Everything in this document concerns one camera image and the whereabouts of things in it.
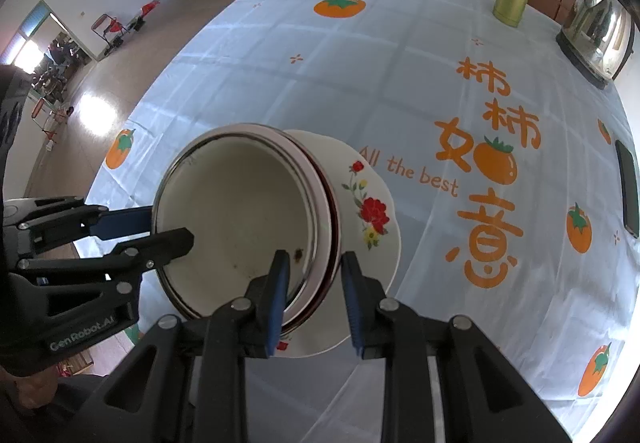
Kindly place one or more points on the small red folding stool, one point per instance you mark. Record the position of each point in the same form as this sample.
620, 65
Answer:
42, 113

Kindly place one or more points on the black smartphone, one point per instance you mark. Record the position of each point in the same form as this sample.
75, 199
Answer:
629, 188

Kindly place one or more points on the person's left hand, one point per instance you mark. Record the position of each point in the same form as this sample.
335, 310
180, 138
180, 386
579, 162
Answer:
30, 390

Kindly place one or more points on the red cloth on floor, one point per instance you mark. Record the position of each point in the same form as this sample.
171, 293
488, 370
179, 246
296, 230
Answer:
150, 8

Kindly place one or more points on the pink plastic bowl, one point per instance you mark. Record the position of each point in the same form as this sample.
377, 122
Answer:
326, 233

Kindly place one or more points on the stainless steel bowl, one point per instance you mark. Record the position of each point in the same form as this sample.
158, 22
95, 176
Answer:
300, 293

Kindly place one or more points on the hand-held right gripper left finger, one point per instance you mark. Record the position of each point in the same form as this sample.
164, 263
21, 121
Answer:
277, 303

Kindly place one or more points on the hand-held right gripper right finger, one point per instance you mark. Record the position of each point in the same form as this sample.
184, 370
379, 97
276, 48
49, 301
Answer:
352, 303

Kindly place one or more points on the stainless steel electric kettle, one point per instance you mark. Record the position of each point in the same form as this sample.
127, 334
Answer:
595, 33

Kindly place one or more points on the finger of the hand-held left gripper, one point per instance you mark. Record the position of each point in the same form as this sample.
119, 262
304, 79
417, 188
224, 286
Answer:
165, 245
125, 223

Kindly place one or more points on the white enamel bowl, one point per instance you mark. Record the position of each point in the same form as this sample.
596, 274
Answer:
235, 203

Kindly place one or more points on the white plate with red flowers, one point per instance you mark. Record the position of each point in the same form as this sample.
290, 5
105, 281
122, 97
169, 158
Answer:
365, 203

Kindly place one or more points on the red folding chair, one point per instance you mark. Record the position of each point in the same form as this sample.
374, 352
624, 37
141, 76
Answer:
110, 30

